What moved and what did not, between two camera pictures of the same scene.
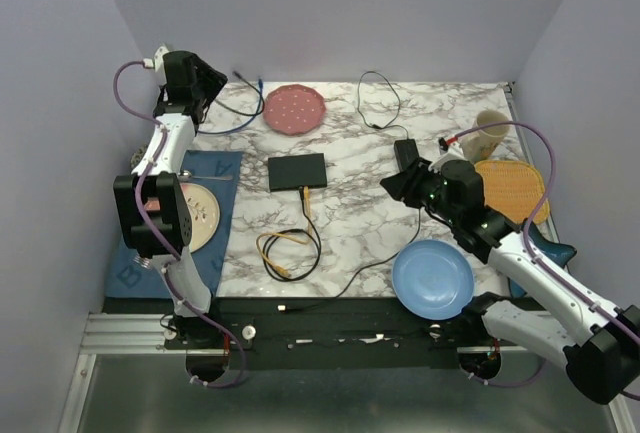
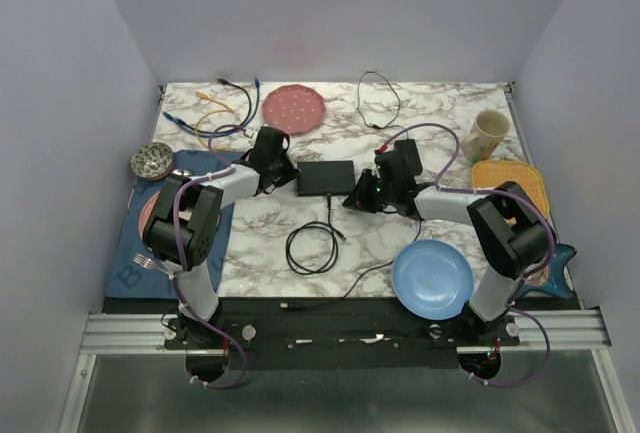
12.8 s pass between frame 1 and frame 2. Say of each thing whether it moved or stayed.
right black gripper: moved
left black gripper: moved
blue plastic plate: stayed
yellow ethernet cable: moved
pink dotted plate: stayed
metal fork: stayed
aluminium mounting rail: stayed
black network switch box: moved
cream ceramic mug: stayed
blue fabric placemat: stayed
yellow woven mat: stayed
